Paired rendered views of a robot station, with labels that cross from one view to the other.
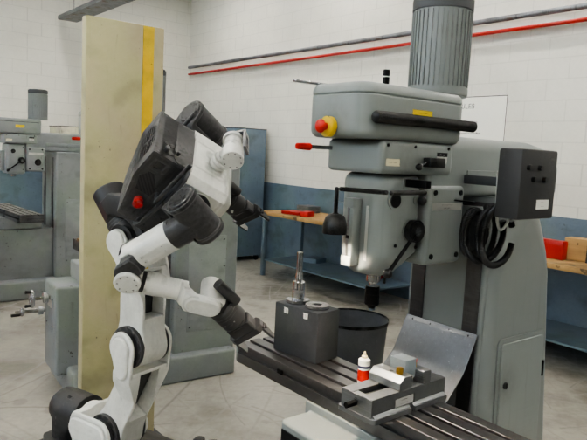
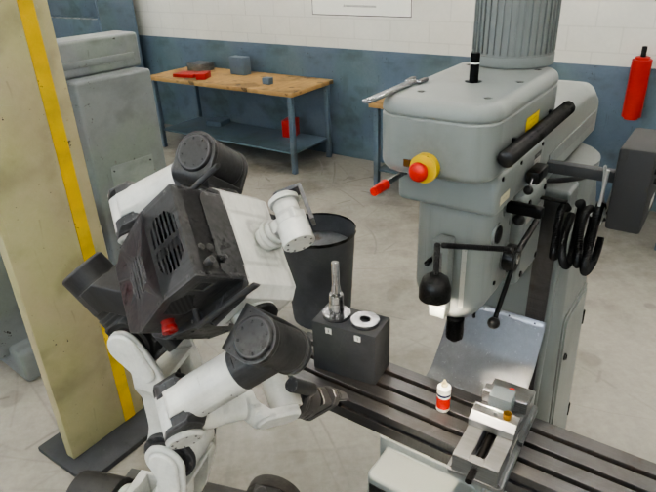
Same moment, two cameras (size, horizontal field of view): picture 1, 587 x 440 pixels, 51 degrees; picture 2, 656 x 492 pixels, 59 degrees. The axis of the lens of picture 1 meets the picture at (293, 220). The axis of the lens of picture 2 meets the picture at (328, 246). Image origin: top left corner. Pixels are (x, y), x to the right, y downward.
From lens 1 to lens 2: 1.02 m
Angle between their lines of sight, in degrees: 26
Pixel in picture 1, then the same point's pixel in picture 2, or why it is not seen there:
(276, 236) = (166, 96)
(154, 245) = (221, 396)
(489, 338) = (557, 322)
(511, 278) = not seen: hidden behind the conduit
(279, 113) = not seen: outside the picture
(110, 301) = (60, 301)
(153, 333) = not seen: hidden behind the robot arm
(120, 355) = (167, 472)
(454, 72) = (549, 36)
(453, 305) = (514, 291)
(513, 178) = (637, 187)
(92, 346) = (53, 354)
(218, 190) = (284, 285)
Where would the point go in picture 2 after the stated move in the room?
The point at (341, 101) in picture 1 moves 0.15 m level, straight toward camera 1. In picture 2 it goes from (448, 135) to (483, 158)
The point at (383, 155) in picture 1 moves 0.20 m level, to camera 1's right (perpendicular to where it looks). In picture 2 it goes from (498, 195) to (578, 183)
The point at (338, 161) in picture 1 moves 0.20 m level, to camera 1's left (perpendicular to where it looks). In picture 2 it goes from (419, 192) to (336, 205)
